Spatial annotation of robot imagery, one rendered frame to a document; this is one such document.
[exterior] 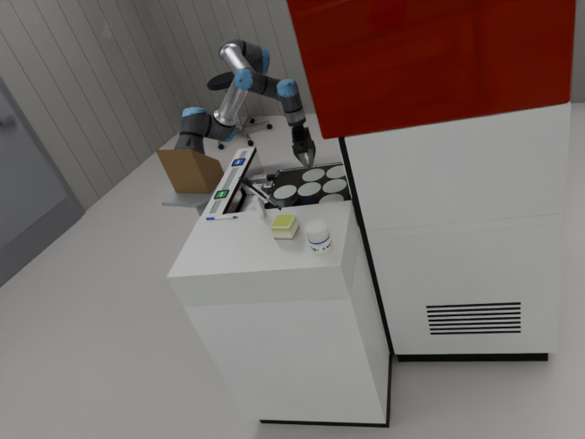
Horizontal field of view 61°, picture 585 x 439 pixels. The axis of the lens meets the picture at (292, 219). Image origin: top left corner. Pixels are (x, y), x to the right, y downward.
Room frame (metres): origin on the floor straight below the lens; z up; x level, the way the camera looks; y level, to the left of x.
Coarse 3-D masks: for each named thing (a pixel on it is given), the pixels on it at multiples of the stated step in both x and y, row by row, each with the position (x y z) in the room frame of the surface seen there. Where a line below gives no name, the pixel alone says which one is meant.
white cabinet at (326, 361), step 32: (352, 288) 1.22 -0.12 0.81; (192, 320) 1.40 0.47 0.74; (224, 320) 1.35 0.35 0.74; (256, 320) 1.30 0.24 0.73; (288, 320) 1.26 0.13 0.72; (320, 320) 1.22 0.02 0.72; (352, 320) 1.17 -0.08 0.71; (224, 352) 1.38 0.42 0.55; (256, 352) 1.33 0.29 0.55; (288, 352) 1.28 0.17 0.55; (320, 352) 1.23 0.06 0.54; (352, 352) 1.19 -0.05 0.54; (384, 352) 1.42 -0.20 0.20; (256, 384) 1.35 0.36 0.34; (288, 384) 1.30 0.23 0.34; (320, 384) 1.25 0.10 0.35; (352, 384) 1.20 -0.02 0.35; (384, 384) 1.29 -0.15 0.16; (256, 416) 1.38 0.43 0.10; (288, 416) 1.32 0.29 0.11; (320, 416) 1.27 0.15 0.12; (352, 416) 1.22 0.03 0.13; (384, 416) 1.18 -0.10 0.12
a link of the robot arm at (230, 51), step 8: (232, 40) 2.22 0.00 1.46; (240, 40) 2.25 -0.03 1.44; (224, 48) 2.16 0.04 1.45; (232, 48) 2.14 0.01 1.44; (240, 48) 2.21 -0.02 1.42; (224, 56) 2.14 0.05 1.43; (232, 56) 2.06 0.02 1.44; (240, 56) 2.04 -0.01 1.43; (232, 64) 2.00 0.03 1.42; (240, 64) 1.95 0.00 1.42; (248, 64) 1.95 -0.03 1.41; (232, 72) 2.00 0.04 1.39; (240, 72) 1.84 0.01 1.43; (248, 72) 1.84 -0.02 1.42; (256, 72) 1.87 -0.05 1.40; (240, 80) 1.82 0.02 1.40; (248, 80) 1.82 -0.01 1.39; (256, 80) 1.83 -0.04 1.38; (264, 80) 1.84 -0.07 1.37; (240, 88) 1.84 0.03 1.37; (248, 88) 1.83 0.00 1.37; (256, 88) 1.83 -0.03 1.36; (264, 88) 1.83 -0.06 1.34
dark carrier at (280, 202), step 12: (312, 168) 1.92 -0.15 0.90; (324, 168) 1.89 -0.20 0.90; (276, 180) 1.92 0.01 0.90; (288, 180) 1.89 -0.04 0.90; (300, 180) 1.85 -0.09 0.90; (324, 180) 1.79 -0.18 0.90; (324, 192) 1.70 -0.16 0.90; (336, 192) 1.67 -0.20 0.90; (348, 192) 1.65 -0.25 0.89; (276, 204) 1.74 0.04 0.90; (288, 204) 1.71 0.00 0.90; (300, 204) 1.68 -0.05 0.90; (312, 204) 1.65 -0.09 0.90
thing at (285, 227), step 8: (280, 216) 1.44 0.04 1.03; (288, 216) 1.42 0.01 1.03; (272, 224) 1.40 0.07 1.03; (280, 224) 1.39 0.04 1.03; (288, 224) 1.38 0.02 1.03; (296, 224) 1.41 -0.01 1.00; (272, 232) 1.40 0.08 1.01; (280, 232) 1.38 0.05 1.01; (288, 232) 1.36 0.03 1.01; (296, 232) 1.39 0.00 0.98; (280, 240) 1.39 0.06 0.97; (288, 240) 1.37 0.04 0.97
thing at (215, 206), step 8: (240, 152) 2.19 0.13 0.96; (248, 152) 2.16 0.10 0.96; (232, 160) 2.13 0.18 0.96; (232, 168) 2.05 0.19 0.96; (240, 168) 2.03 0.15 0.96; (224, 176) 2.01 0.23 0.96; (232, 176) 1.99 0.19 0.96; (224, 184) 1.93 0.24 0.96; (232, 184) 1.91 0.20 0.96; (216, 192) 1.88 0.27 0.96; (216, 200) 1.82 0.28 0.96; (224, 200) 1.80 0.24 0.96; (208, 208) 1.78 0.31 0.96; (216, 208) 1.76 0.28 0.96; (224, 208) 1.74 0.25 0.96
